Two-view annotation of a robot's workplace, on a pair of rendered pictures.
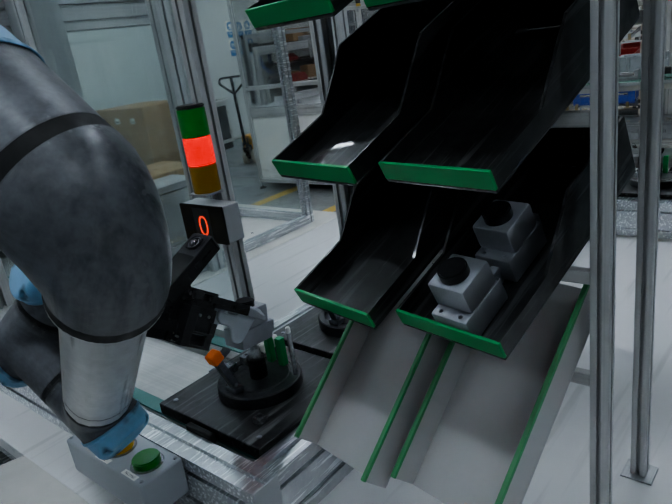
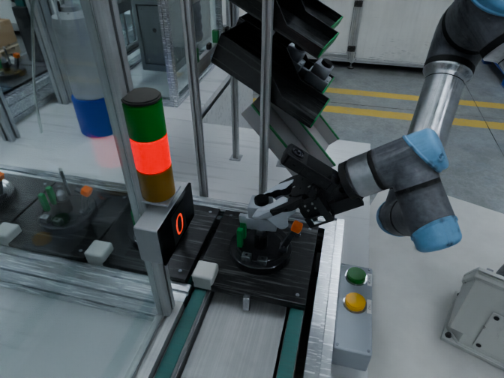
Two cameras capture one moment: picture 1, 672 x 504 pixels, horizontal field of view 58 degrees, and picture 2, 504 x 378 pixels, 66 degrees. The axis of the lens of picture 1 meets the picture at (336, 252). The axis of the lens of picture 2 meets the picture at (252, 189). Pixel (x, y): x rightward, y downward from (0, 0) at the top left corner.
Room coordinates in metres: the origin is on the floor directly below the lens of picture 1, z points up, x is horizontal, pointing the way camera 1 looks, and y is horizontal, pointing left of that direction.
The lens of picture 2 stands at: (1.18, 0.68, 1.62)
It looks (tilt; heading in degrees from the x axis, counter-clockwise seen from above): 37 degrees down; 242
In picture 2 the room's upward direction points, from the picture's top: straight up
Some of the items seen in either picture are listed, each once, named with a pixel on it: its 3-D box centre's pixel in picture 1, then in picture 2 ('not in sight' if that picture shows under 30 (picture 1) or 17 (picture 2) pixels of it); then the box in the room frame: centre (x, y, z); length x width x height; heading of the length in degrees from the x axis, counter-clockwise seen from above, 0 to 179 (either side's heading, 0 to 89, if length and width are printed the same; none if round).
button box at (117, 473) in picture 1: (125, 463); (352, 312); (0.77, 0.36, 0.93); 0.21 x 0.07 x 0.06; 48
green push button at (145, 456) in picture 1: (147, 462); (355, 276); (0.73, 0.31, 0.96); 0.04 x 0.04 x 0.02
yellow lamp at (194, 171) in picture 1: (205, 177); (156, 178); (1.09, 0.22, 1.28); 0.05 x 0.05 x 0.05
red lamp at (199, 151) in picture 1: (199, 150); (151, 149); (1.09, 0.22, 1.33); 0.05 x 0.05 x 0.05
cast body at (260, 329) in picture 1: (251, 318); (257, 211); (0.88, 0.15, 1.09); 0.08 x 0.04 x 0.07; 138
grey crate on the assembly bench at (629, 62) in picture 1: (641, 64); not in sight; (5.55, -2.97, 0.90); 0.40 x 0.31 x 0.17; 49
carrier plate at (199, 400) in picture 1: (262, 390); (260, 253); (0.88, 0.15, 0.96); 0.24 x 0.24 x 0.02; 48
